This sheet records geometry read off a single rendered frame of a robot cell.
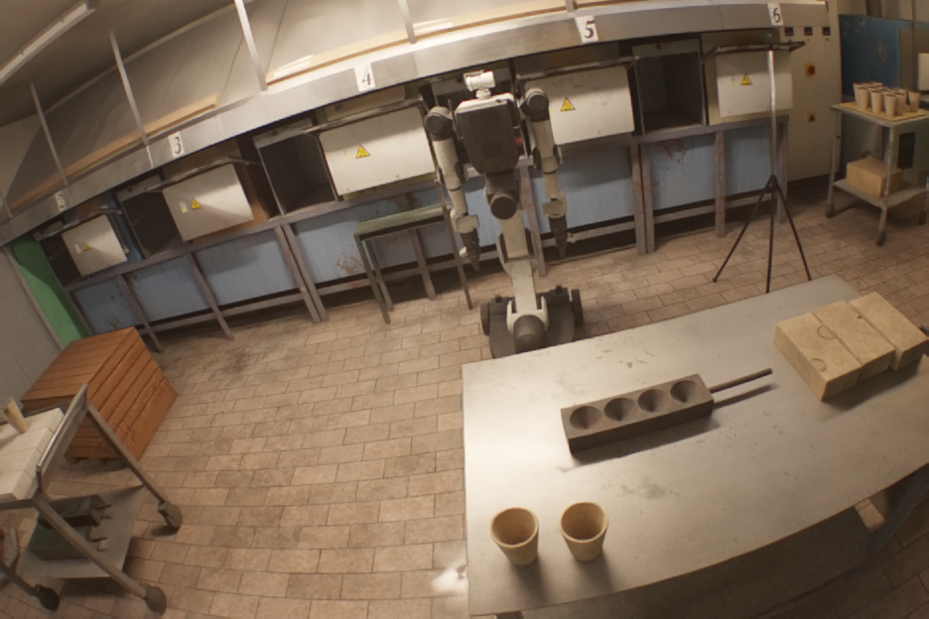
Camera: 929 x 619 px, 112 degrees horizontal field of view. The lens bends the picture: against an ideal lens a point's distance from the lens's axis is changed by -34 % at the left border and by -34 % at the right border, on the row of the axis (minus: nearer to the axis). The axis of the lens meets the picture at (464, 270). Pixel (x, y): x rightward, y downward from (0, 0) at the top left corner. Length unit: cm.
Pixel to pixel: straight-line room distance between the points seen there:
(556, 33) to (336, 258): 203
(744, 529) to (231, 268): 342
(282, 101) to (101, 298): 268
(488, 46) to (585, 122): 74
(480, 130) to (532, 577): 157
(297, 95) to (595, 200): 196
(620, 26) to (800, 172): 247
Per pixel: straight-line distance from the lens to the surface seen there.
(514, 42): 253
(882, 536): 167
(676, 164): 332
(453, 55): 252
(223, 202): 322
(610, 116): 287
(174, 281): 398
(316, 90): 263
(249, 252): 351
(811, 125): 452
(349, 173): 287
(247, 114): 279
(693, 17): 284
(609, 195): 321
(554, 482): 99
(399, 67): 253
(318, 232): 326
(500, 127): 190
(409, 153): 278
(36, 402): 356
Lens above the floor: 166
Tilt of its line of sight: 28 degrees down
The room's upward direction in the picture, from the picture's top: 15 degrees counter-clockwise
